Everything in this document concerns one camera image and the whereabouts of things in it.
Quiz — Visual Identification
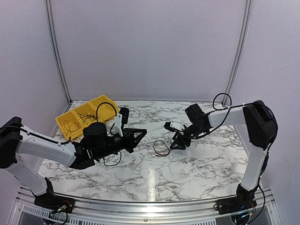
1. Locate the black wire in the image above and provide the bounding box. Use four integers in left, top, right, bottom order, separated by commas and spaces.
77, 112, 97, 124

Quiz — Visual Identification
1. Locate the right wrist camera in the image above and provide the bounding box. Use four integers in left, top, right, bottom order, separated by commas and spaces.
164, 122, 185, 132

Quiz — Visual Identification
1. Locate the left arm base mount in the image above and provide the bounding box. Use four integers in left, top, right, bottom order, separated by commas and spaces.
34, 178, 75, 214

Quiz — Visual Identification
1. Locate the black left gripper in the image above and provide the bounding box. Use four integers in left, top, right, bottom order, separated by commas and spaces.
94, 127, 147, 160

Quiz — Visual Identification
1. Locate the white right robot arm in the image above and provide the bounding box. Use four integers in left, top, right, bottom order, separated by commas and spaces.
164, 100, 278, 192

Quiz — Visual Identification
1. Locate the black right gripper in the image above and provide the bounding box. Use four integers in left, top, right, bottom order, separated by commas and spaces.
170, 123, 205, 150

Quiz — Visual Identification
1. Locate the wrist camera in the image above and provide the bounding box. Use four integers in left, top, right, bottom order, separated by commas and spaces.
114, 107, 129, 137
164, 122, 185, 132

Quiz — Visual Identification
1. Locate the yellow plastic bin middle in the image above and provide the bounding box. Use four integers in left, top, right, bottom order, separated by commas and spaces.
73, 103, 97, 128

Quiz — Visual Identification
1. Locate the aluminium front rail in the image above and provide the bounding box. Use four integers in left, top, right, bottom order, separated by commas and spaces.
8, 187, 282, 225

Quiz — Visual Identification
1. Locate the yellow plastic bin right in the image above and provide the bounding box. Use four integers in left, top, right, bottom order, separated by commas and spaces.
90, 95, 119, 122

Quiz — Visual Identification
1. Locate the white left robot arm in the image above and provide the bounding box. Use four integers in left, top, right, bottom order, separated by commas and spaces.
0, 117, 147, 209

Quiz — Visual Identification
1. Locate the aluminium corner post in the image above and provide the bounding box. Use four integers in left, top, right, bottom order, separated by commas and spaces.
225, 0, 253, 95
45, 0, 72, 104

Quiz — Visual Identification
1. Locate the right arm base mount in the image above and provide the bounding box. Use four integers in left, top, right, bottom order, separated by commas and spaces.
213, 184, 258, 215

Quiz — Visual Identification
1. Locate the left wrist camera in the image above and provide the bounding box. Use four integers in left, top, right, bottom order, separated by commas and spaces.
114, 107, 129, 137

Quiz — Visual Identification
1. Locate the aluminium corner post right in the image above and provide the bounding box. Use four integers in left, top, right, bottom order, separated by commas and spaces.
225, 0, 253, 95

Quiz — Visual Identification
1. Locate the aluminium corner post left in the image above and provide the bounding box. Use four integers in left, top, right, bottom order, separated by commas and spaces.
45, 0, 72, 104

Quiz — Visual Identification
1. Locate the white wire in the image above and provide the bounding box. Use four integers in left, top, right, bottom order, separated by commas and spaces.
150, 130, 175, 143

